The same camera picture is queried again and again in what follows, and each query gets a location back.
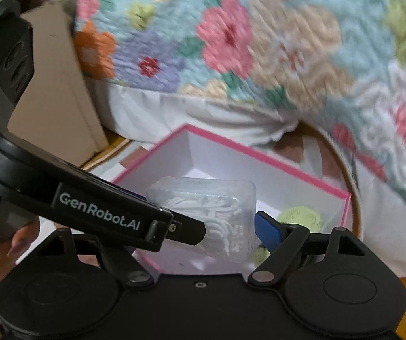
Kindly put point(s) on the beige wooden cabinet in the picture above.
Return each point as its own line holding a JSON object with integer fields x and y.
{"x": 54, "y": 95}

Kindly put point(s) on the floral quilted blanket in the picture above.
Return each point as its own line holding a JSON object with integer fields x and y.
{"x": 224, "y": 42}

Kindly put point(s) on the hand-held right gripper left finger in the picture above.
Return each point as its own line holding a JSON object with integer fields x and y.
{"x": 118, "y": 260}

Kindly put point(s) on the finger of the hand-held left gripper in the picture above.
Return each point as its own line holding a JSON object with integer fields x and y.
{"x": 190, "y": 232}

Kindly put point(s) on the checkered round rug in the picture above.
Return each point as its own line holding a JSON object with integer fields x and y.
{"x": 132, "y": 156}

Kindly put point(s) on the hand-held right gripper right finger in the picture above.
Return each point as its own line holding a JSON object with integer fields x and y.
{"x": 268, "y": 232}

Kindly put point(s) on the white bed skirt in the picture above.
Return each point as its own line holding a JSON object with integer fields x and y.
{"x": 224, "y": 113}

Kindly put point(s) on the clear plastic floss pick box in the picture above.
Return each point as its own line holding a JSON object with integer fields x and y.
{"x": 224, "y": 198}

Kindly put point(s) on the green yarn ball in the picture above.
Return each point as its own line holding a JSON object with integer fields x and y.
{"x": 302, "y": 217}

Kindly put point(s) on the pink cardboard box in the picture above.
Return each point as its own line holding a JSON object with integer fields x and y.
{"x": 224, "y": 163}

